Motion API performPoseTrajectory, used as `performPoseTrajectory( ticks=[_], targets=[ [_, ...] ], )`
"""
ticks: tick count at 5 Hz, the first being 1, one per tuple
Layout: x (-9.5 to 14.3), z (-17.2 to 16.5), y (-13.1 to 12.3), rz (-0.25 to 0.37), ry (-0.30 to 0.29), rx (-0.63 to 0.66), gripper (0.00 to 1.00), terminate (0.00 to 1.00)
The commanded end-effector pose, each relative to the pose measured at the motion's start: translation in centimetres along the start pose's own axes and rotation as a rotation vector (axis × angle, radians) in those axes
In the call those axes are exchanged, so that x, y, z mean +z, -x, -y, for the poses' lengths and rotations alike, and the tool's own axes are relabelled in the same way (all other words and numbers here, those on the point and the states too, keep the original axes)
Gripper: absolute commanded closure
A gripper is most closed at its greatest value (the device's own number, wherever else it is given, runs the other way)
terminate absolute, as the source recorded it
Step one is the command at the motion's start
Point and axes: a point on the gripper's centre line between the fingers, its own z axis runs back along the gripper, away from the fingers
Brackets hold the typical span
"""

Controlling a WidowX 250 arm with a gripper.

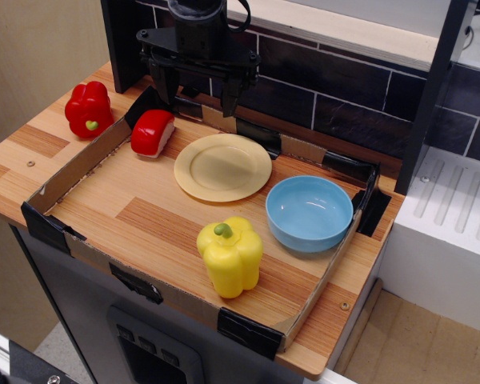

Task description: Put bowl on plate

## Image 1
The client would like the yellow toy bell pepper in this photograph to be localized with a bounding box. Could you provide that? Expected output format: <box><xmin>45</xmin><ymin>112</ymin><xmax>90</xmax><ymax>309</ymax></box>
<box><xmin>196</xmin><ymin>216</ymin><xmax>263</xmax><ymax>299</ymax></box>

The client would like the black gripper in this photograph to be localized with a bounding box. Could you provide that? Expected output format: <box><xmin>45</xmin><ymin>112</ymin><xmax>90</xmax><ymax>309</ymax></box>
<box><xmin>137</xmin><ymin>1</ymin><xmax>261</xmax><ymax>118</ymax></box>

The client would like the light blue bowl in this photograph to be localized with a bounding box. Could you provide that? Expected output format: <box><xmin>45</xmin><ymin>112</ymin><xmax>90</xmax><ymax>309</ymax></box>
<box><xmin>266</xmin><ymin>175</ymin><xmax>354</xmax><ymax>253</ymax></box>

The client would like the red toy bell pepper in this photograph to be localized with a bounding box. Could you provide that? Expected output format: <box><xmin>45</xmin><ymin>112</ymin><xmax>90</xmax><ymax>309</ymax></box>
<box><xmin>65</xmin><ymin>81</ymin><xmax>114</xmax><ymax>139</ymax></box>

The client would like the black side panel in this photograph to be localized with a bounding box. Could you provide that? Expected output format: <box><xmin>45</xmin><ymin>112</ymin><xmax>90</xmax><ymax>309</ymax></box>
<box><xmin>101</xmin><ymin>0</ymin><xmax>155</xmax><ymax>94</ymax></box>

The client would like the white toy sink drainboard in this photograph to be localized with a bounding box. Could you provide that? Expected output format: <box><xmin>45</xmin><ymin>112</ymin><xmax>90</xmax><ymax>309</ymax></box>
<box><xmin>378</xmin><ymin>148</ymin><xmax>480</xmax><ymax>330</ymax></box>

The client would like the cardboard fence with black tape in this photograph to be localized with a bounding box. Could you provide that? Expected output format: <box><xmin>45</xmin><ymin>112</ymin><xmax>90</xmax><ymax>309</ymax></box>
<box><xmin>22</xmin><ymin>88</ymin><xmax>393</xmax><ymax>358</ymax></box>

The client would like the red and white toy sushi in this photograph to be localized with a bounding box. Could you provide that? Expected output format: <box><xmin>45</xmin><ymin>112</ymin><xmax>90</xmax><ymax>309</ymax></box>
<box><xmin>130</xmin><ymin>109</ymin><xmax>174</xmax><ymax>158</ymax></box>

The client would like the grey oven control panel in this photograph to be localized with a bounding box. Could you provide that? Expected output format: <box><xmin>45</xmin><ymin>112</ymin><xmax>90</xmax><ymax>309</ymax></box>
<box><xmin>107</xmin><ymin>306</ymin><xmax>205</xmax><ymax>383</ymax></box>

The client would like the cream yellow plate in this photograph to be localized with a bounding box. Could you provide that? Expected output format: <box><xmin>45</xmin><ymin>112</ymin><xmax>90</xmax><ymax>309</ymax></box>
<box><xmin>174</xmin><ymin>134</ymin><xmax>272</xmax><ymax>202</ymax></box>

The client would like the dark grey shelf post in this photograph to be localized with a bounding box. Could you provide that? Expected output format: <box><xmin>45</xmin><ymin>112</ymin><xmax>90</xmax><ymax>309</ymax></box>
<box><xmin>394</xmin><ymin>0</ymin><xmax>478</xmax><ymax>195</ymax></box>

